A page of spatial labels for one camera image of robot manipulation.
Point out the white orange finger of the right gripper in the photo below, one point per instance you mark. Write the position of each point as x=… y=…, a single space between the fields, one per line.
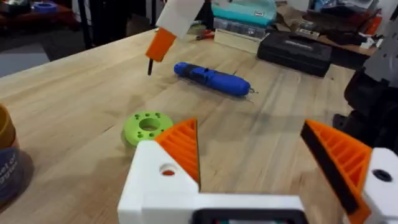
x=177 y=15

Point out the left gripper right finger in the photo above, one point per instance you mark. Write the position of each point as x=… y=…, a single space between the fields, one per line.
x=348 y=161

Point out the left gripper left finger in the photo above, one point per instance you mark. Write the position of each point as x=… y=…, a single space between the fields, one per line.
x=155 y=183

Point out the blue electric screwdriver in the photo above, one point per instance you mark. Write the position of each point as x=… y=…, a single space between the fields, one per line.
x=214 y=79

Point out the green disc with holes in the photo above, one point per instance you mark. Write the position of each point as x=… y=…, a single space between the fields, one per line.
x=146 y=126

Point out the clear plastic organiser box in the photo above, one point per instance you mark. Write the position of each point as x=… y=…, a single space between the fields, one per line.
x=239 y=28

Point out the teal soft bag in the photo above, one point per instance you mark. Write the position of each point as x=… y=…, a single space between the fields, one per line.
x=242 y=11

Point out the black tool case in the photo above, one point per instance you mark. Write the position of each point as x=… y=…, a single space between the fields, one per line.
x=293 y=53

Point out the blue tape roll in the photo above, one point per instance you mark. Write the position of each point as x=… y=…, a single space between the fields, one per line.
x=45 y=7

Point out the heap of boxes and tools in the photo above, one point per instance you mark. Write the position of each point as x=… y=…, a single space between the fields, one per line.
x=335 y=25

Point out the yellow tub with grey label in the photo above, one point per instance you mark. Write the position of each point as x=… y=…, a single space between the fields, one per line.
x=7 y=165

